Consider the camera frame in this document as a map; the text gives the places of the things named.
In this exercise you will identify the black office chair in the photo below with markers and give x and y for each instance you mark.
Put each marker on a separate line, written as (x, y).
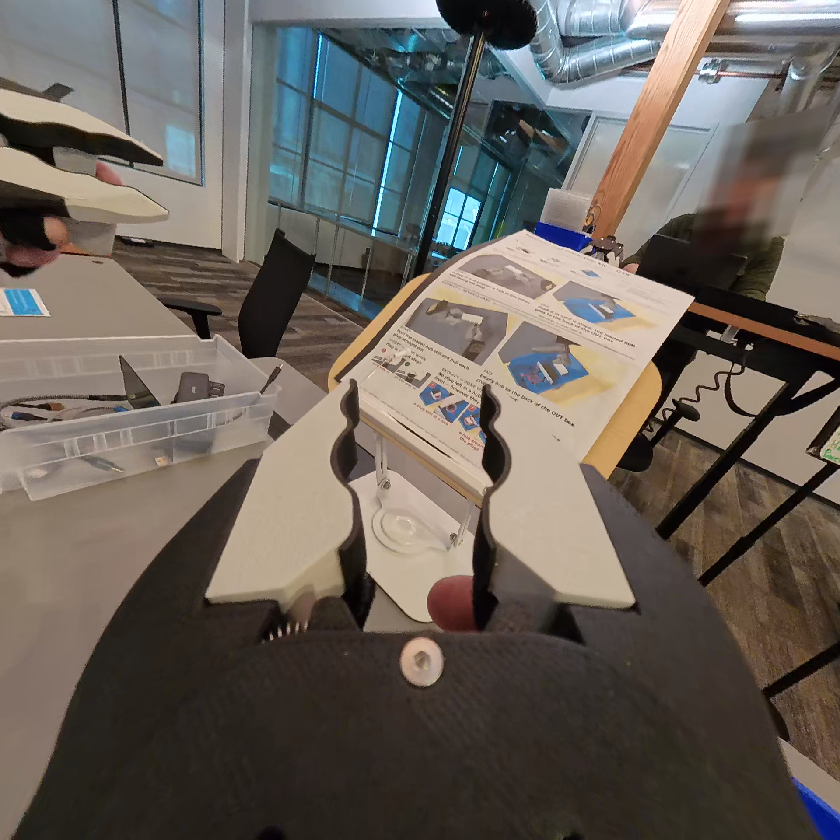
(275, 295)
(682, 412)

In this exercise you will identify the whiteboard with green writing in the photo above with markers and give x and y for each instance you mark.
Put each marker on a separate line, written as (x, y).
(825, 449)

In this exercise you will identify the cluster of silver pipes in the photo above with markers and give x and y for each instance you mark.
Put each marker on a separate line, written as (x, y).
(590, 59)

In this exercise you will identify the stack of clear bins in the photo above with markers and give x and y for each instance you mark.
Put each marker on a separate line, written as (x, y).
(571, 207)

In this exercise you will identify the wooden desk black frame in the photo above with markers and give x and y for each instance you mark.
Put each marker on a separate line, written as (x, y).
(754, 325)

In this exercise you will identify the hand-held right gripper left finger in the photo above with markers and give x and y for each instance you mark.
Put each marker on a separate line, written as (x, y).
(289, 518)

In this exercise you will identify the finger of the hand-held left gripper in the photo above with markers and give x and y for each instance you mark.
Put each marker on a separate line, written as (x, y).
(98, 200)
(65, 121)

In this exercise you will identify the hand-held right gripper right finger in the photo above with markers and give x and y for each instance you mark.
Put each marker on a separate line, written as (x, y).
(558, 525)

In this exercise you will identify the printed instruction sheet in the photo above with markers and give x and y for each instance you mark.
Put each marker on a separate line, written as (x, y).
(525, 315)

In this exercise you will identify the wooden post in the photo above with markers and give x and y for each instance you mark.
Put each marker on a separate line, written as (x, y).
(656, 111)

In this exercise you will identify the blue label card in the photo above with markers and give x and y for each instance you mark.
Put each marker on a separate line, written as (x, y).
(23, 302)

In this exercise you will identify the black divider panel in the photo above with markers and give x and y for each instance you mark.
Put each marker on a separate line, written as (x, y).
(134, 387)

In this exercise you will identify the clear plastic bin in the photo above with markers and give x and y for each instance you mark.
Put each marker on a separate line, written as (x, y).
(197, 433)

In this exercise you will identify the person's right hand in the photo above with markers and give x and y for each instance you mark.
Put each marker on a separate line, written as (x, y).
(451, 604)

